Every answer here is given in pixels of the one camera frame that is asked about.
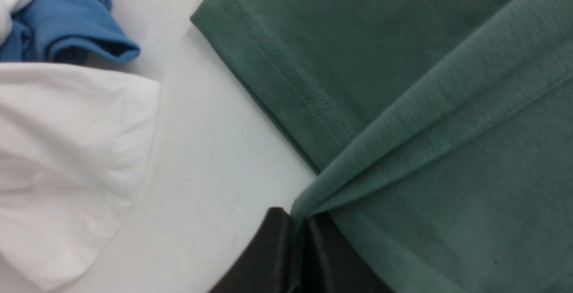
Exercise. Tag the white crumpled garment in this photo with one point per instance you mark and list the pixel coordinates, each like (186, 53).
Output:
(75, 143)

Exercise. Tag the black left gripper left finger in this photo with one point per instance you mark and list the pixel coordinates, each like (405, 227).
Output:
(263, 266)

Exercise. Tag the green long sleeve shirt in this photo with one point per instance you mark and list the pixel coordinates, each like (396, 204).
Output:
(440, 131)

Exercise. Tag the blue crumpled garment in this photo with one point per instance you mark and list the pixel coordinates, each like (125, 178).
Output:
(62, 31)

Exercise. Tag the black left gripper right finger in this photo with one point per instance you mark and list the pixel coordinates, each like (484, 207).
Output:
(331, 265)

